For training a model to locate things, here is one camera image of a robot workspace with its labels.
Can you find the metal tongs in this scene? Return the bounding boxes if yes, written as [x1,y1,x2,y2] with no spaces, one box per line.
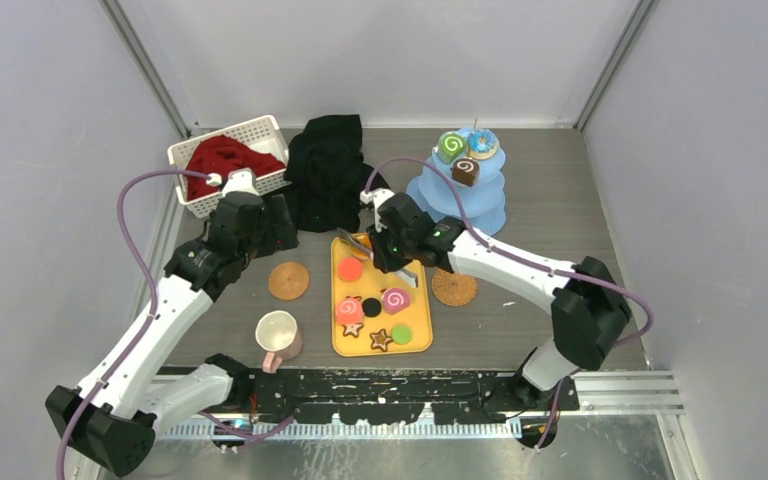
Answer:
[337,228,419,288]

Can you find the pink cube cake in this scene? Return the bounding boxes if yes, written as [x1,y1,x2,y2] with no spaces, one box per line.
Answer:
[381,287,411,315]

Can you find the chocolate swirl roll cake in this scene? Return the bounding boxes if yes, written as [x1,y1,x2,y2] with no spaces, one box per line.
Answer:
[451,157,480,187]

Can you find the green roll cake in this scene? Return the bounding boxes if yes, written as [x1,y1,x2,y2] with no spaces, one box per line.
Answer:
[436,131,467,165]

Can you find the blue donut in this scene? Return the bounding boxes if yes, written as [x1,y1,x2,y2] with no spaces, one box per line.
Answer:
[466,128,499,161]

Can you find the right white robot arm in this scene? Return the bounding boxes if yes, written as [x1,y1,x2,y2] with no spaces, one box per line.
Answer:
[360,189,632,411]

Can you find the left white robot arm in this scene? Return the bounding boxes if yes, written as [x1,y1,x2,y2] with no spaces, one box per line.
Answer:
[45,192,277,477]

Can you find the left woven coaster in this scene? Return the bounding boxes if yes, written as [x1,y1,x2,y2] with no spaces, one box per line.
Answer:
[268,262,310,301]

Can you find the woven coaster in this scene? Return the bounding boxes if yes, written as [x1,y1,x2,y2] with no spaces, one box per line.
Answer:
[268,262,310,301]
[431,269,478,307]

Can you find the red round cake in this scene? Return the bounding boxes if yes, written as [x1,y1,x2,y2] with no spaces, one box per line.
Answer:
[336,256,364,283]

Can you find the red cloth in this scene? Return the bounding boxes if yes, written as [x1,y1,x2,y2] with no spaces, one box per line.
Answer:
[186,135,286,180]

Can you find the right woven coaster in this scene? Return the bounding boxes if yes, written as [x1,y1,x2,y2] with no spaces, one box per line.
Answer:
[431,269,478,307]

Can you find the black round cookie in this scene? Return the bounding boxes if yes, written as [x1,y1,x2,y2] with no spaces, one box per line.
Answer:
[361,298,383,318]

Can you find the white plastic basket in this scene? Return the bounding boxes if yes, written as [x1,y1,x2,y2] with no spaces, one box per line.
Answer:
[167,115,290,195]

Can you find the yellow tray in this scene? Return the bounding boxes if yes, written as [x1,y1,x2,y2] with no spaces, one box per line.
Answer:
[331,234,433,357]

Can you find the black cloth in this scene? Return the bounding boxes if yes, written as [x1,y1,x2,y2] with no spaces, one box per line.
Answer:
[284,114,389,233]

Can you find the pink swirl roll cake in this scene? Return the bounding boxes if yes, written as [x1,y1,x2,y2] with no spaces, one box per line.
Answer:
[334,297,364,325]

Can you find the green round macaron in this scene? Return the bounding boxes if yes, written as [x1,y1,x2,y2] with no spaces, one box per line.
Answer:
[390,324,413,345]

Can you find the pink mug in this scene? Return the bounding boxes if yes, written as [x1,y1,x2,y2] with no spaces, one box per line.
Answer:
[255,310,303,374]

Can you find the brown star cookie left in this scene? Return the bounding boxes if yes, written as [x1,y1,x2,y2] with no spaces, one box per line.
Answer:
[342,322,364,338]

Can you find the brown star cookie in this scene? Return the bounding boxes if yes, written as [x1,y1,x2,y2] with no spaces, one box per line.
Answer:
[342,322,364,338]
[369,329,393,352]

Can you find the brown star cookie right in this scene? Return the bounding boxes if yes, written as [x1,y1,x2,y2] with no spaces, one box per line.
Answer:
[369,329,393,352]

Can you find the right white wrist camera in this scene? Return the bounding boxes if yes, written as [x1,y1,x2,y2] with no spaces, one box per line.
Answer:
[359,188,394,232]

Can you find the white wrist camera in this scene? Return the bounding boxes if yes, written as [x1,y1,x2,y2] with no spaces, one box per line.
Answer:
[359,188,394,232]
[220,168,259,198]

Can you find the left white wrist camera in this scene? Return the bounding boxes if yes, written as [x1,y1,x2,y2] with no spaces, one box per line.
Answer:
[220,168,259,198]

